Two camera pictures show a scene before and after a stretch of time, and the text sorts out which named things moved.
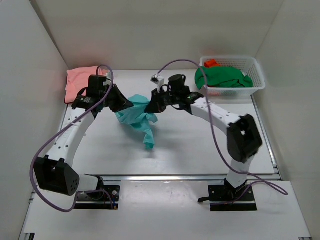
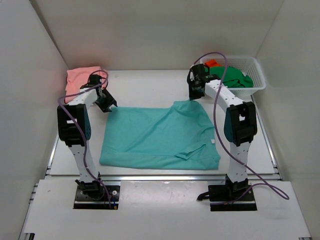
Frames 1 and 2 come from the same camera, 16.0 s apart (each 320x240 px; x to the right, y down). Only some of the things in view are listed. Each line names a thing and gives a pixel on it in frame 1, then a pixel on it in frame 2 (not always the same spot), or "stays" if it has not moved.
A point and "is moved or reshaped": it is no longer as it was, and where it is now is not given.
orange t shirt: [211, 63] stays
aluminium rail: [190, 177] stays
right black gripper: [156, 105] -> [191, 95]
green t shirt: [221, 76] stays
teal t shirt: [136, 116] is moved or reshaped
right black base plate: [219, 195] stays
